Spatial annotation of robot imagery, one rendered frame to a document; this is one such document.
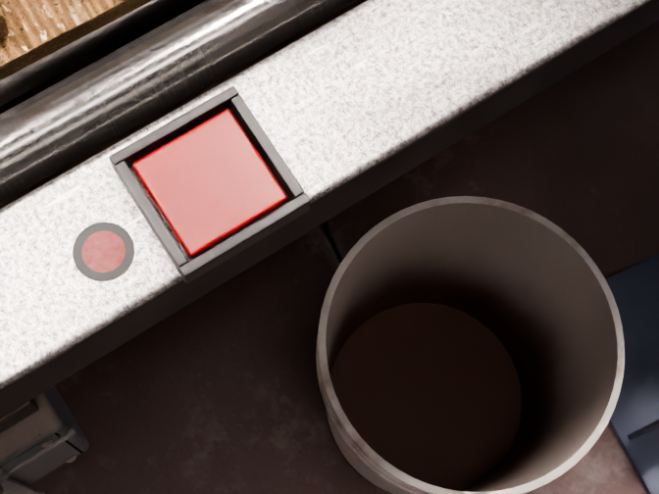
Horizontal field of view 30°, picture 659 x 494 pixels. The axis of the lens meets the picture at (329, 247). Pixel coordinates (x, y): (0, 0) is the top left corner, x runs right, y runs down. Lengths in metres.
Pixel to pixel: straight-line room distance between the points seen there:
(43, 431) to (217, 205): 0.18
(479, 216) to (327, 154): 0.63
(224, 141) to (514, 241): 0.71
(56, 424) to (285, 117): 0.22
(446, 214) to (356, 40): 0.60
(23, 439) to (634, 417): 1.02
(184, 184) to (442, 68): 0.16
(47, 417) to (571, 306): 0.74
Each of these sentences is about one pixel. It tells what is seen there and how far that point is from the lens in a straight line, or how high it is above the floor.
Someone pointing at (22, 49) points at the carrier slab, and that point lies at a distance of 0.67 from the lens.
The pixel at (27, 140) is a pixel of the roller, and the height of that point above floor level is 0.92.
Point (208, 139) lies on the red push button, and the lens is 0.65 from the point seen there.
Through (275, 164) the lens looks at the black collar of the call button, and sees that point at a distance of 0.64.
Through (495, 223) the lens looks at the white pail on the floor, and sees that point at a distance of 1.29.
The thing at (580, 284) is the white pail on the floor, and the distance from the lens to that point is 1.29.
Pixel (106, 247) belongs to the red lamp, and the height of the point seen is 0.92.
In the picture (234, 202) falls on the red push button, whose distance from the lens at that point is 0.64.
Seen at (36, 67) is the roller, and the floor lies 0.91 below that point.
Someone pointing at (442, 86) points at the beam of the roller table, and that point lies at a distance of 0.68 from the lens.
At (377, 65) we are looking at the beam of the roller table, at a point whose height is 0.91.
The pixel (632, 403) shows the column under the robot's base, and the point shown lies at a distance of 1.61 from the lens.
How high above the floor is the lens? 1.54
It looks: 74 degrees down
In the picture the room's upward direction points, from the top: 11 degrees clockwise
